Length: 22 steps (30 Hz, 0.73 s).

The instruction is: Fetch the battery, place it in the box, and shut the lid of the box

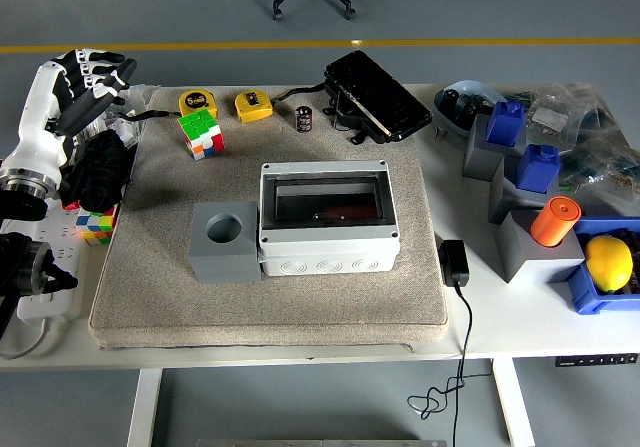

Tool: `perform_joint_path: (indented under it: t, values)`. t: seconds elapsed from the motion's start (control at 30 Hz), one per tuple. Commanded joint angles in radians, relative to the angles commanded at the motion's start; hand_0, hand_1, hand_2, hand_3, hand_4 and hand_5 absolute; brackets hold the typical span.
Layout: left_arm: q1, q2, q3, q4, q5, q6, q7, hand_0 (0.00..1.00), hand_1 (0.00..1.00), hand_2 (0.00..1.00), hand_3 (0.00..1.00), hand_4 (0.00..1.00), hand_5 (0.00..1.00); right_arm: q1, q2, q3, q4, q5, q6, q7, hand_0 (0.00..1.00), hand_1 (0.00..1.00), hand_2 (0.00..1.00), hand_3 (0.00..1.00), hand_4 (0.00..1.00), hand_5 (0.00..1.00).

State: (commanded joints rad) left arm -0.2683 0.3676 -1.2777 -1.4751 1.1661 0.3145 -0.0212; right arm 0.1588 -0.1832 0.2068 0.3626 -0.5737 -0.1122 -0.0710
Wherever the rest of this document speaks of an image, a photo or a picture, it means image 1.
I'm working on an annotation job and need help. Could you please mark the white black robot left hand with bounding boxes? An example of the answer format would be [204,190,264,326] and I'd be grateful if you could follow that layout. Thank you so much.
[3,48,139,182]

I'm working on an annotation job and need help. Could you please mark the grey junction box clear lid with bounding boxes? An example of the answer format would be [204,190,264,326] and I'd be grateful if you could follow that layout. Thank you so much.
[258,160,403,277]

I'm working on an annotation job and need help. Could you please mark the orange cylindrical battery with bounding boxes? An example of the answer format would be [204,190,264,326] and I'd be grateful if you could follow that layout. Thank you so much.
[317,205,376,222]
[530,195,584,249]

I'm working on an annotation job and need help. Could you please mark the black cloth bundle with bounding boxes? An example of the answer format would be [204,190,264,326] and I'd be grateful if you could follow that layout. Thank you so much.
[59,129,135,214]

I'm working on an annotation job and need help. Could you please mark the small colourful puzzle cube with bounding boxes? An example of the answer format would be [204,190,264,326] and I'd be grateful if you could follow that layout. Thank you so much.
[75,205,120,247]

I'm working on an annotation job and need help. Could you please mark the clear bags with small hardware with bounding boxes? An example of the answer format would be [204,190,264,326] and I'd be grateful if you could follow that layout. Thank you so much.
[69,84,161,151]

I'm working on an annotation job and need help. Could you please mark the yellow tape measure round label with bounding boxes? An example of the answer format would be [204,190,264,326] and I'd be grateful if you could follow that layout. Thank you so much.
[178,90,220,118]

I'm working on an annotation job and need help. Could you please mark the large colourful puzzle cube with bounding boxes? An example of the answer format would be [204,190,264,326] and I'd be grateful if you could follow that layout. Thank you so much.
[176,109,226,161]

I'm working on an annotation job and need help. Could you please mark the white power strip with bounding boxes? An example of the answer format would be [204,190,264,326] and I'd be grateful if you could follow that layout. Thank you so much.
[17,199,84,326]

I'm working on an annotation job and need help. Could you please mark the yellow tape measure square label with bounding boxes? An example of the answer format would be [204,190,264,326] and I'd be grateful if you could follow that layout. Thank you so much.
[234,90,275,124]

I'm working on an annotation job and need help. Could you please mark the grey holder block with hole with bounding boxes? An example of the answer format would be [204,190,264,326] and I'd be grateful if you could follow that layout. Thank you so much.
[188,200,262,284]

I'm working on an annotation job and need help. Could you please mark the white table leg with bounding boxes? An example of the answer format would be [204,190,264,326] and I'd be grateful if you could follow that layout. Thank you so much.
[491,358,536,447]
[126,368,164,447]

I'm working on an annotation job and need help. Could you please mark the grey-brown fabric mat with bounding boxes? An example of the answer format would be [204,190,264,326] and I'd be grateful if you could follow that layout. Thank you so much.
[88,85,450,351]

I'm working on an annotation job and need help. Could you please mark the light blue bowl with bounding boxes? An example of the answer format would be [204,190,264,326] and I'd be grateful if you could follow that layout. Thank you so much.
[432,79,506,138]

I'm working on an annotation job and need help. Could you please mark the black power adapter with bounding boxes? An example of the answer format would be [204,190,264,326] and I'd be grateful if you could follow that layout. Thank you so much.
[438,239,471,288]

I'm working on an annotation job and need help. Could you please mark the blue plastic block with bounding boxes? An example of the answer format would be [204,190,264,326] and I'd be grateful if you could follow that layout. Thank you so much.
[514,143,561,193]
[486,100,526,148]

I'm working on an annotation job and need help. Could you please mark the clear bags of parts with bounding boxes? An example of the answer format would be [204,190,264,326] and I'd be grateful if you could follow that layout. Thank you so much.
[504,81,640,218]

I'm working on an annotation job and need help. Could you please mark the blue plastic bin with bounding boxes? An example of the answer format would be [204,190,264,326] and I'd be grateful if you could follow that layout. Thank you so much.
[565,216,640,316]

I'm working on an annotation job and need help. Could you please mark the yellow lemon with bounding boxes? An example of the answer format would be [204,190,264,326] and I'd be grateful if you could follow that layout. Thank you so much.
[583,235,635,293]

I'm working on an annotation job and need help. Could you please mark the black table control panel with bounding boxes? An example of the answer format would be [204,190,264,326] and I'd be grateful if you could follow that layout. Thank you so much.
[554,353,640,368]

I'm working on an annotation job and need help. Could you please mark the black tape measure strap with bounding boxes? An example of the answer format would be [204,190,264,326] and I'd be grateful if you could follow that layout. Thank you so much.
[112,109,182,121]

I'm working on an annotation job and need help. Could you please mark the white power strip cable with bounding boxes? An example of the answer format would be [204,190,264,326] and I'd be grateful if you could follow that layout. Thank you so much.
[0,316,66,361]

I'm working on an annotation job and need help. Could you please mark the black adapter cord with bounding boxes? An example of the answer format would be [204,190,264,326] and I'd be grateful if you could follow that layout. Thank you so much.
[407,284,494,447]

